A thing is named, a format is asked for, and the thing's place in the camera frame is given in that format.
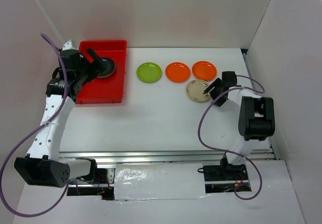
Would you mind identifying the green plate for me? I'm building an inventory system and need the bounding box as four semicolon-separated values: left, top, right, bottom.
136;62;163;83

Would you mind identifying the red plastic bin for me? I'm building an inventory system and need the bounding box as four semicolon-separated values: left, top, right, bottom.
76;40;127;105

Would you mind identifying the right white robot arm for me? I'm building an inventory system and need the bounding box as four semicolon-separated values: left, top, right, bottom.
203;71;275;180

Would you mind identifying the white foil cover sheet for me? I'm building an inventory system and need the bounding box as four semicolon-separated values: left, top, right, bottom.
114;164;206;200

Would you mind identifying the aluminium rail frame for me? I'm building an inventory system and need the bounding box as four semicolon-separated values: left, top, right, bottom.
57;47;281;197

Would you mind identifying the cream floral plate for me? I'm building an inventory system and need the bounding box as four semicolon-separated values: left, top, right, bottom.
186;80;210;103

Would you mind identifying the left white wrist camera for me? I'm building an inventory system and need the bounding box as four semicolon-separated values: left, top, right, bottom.
61;39;75;51

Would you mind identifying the orange plate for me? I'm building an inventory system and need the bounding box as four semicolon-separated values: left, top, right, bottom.
166;62;191;83
192;61;217;81

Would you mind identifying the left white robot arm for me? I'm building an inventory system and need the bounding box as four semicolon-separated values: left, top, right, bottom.
14;48;115;188

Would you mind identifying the brown yellow patterned plate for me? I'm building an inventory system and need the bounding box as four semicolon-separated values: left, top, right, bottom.
97;71;114;79

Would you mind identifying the black plate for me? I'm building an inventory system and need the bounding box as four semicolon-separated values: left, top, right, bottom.
101;57;116;73

